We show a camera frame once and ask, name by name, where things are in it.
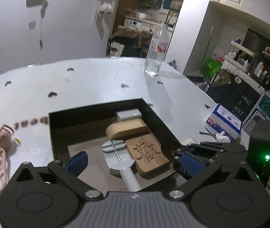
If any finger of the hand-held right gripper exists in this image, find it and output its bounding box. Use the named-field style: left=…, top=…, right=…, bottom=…
left=184, top=141, right=247, bottom=162
left=172, top=148, right=192, bottom=180

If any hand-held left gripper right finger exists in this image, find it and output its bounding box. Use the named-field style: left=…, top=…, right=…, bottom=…
left=167, top=152, right=257, bottom=201

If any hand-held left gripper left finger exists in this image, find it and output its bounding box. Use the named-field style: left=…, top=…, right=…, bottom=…
left=10, top=151, right=103, bottom=200

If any carved wooden block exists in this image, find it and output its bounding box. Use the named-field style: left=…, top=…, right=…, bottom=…
left=125, top=134, right=170, bottom=179

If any black box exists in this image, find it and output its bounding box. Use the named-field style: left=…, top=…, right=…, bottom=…
left=48, top=98, right=185, bottom=193

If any oval wooden box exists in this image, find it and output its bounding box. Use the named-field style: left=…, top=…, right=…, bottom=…
left=106, top=119, right=150, bottom=141

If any white charger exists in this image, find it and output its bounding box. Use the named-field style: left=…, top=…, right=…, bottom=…
left=116, top=109, right=142, bottom=122

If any crumpled white tissue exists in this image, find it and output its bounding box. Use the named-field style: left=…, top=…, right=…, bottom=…
left=216, top=131, right=231, bottom=143

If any blue tissue pack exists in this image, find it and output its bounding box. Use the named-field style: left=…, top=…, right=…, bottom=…
left=206, top=103, right=242, bottom=141

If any green shopping bag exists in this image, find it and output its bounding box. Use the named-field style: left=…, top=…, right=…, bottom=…
left=202, top=57, right=222, bottom=77

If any white rack with bottles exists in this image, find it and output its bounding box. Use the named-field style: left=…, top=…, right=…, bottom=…
left=223, top=40, right=270, bottom=93

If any clear water bottle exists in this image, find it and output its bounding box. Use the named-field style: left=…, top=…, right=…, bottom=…
left=145, top=24, right=170, bottom=76

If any chair with brown jacket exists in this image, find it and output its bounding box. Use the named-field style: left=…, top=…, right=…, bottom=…
left=110, top=26, right=155, bottom=58

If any white plush sheep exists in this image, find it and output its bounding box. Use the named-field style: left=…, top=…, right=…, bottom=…
left=100, top=2, right=113, bottom=14

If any hanging cable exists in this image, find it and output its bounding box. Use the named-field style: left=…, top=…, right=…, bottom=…
left=39, top=0, right=49, bottom=51

